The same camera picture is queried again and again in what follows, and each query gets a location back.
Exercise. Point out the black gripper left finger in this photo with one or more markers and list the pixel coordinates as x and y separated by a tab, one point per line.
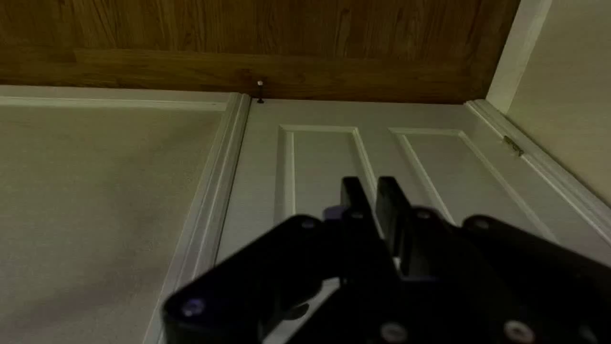
255	273

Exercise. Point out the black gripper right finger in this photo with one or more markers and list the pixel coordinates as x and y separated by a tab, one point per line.
509	267

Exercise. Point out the white panelled door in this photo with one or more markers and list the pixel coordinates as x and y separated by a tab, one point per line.
318	158

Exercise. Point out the metal door hinge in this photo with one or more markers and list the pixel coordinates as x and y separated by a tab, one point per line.
513	145

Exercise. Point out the small metal door stopper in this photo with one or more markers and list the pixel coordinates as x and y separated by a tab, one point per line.
261	88

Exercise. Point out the white door frame trim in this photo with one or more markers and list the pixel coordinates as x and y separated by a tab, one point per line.
211	191

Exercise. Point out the white wall corner trim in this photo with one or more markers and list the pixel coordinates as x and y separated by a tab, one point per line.
518	49

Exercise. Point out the white wall baseboard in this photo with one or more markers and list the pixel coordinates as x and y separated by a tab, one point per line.
115	97

